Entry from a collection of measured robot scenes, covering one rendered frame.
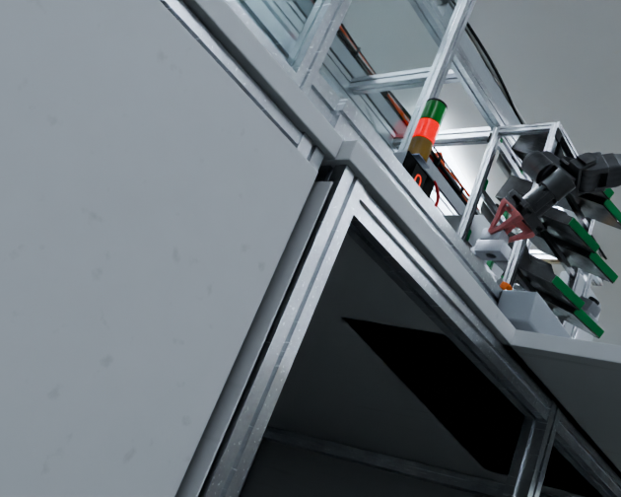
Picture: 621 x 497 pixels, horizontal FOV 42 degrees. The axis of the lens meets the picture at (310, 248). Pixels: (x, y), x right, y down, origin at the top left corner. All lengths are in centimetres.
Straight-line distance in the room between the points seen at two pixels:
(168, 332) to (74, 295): 11
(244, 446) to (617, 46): 424
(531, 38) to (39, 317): 444
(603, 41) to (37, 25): 434
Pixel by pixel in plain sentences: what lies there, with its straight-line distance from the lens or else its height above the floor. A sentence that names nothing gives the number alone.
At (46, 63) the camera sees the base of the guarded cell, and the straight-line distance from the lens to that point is 74.
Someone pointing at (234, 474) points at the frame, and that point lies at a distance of 89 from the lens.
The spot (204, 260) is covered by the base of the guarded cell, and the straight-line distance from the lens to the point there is 84.
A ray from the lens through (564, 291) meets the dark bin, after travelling 197.
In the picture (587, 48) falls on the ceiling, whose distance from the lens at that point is 497.
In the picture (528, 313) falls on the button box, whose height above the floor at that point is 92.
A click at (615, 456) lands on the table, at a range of 177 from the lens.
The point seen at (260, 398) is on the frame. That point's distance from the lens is 91.
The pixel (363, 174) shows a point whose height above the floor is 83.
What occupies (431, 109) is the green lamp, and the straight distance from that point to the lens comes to 182.
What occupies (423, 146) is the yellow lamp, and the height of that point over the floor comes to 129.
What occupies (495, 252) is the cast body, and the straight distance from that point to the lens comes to 177.
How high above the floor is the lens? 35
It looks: 22 degrees up
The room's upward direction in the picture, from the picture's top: 23 degrees clockwise
